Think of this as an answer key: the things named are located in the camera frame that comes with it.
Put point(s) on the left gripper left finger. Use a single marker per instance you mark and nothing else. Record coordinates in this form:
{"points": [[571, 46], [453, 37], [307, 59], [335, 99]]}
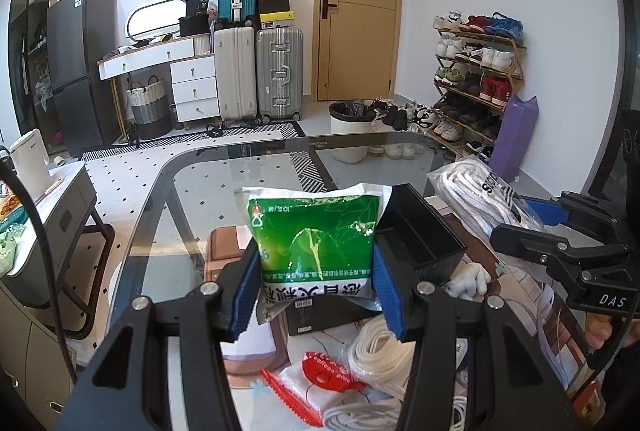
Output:
{"points": [[125, 386]]}

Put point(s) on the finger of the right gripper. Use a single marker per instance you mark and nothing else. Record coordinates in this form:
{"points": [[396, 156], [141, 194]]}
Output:
{"points": [[549, 211], [540, 245]]}

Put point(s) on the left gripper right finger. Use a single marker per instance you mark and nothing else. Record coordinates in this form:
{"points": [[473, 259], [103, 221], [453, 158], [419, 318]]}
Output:
{"points": [[510, 384]]}

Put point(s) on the adidas laces bag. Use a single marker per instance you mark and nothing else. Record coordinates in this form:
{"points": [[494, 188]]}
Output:
{"points": [[481, 199]]}

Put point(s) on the white rope bag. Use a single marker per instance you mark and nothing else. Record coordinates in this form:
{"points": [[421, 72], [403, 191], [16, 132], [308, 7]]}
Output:
{"points": [[377, 358]]}

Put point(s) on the red balloon glue bag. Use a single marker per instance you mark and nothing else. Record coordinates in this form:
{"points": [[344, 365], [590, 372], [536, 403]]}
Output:
{"points": [[312, 386]]}

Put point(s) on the green snack bag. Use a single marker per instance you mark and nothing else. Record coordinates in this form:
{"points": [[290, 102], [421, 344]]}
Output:
{"points": [[313, 244]]}

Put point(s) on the person right hand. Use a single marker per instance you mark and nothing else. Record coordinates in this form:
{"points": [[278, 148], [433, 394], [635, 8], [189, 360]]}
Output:
{"points": [[598, 329]]}

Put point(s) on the purple bag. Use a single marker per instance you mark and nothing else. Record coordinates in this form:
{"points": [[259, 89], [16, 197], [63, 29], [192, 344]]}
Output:
{"points": [[516, 130]]}

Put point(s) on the black cardboard box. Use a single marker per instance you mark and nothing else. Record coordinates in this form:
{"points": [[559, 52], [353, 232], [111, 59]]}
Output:
{"points": [[413, 243]]}

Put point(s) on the anime printed table mat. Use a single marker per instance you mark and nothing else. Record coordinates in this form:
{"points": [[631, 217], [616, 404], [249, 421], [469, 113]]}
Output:
{"points": [[387, 243]]}

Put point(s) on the grey side cabinet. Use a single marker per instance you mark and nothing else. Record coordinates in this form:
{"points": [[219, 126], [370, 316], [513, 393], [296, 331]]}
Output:
{"points": [[79, 243]]}

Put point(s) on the shoe rack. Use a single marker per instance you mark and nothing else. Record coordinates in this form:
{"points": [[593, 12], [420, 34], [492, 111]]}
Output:
{"points": [[479, 68]]}

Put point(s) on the white trash bin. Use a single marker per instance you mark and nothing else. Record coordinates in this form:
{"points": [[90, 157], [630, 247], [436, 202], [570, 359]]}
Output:
{"points": [[351, 117]]}

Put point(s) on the woven laundry basket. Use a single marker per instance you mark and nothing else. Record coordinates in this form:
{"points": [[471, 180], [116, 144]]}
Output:
{"points": [[150, 107]]}

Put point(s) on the wooden door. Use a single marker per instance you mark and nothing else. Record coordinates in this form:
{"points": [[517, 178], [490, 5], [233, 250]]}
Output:
{"points": [[355, 46]]}

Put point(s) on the silver suitcase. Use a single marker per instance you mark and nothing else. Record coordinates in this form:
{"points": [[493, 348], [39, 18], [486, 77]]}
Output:
{"points": [[280, 73]]}

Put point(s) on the white drawer desk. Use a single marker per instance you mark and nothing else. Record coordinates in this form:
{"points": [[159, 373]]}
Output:
{"points": [[189, 64]]}

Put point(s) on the white suitcase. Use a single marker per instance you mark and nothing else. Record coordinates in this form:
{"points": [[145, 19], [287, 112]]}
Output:
{"points": [[234, 53]]}

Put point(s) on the stacked shoe boxes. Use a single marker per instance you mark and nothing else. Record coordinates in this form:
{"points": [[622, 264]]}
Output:
{"points": [[275, 14]]}

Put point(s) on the black bag on desk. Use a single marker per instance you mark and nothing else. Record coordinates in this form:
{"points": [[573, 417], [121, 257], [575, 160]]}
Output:
{"points": [[195, 20]]}

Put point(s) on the black refrigerator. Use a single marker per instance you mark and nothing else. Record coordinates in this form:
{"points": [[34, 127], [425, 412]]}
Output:
{"points": [[80, 33]]}

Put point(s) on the oval mirror frame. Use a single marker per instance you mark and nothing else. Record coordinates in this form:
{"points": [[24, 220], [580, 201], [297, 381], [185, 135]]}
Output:
{"points": [[155, 19]]}

